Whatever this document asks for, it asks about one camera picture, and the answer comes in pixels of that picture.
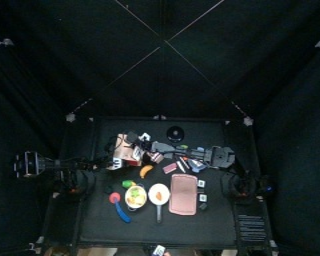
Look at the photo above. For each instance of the wooden toy drawer cabinet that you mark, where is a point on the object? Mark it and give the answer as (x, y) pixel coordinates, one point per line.
(124, 150)

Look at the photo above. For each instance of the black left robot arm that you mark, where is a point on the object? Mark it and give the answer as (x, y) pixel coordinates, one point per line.
(55, 164)

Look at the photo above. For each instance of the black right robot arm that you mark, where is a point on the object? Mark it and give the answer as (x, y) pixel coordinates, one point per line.
(217, 156)

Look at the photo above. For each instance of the red white striped toy box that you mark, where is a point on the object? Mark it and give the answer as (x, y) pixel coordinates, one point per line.
(156, 157)

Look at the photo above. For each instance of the small green toy piece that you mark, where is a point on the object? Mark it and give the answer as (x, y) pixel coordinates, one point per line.
(182, 146)

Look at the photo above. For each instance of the black round disc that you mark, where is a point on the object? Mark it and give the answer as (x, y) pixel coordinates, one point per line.
(174, 133)

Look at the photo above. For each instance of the green yellow toy fruit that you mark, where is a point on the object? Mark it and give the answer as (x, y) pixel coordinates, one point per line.
(128, 183)

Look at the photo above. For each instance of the orange toy croissant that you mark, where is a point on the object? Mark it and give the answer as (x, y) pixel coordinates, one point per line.
(145, 171)

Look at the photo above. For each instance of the small pink rectangular block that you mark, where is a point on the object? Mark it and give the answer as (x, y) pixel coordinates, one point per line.
(169, 168)

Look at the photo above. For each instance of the white toy knife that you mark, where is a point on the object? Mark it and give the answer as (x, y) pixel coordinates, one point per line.
(181, 166)

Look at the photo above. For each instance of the blue white toy item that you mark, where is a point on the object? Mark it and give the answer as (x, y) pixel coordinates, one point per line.
(196, 165)

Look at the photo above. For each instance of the red blue toy spoon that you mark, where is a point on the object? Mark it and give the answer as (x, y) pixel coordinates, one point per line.
(118, 206)

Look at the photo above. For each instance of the small white black cube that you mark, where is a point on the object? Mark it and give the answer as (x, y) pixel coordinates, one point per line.
(200, 183)
(202, 197)

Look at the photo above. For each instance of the pink cutting board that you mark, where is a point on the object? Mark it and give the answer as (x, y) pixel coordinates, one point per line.
(182, 194)

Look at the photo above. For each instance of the white card with print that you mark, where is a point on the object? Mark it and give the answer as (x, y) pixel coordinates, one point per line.
(158, 250)

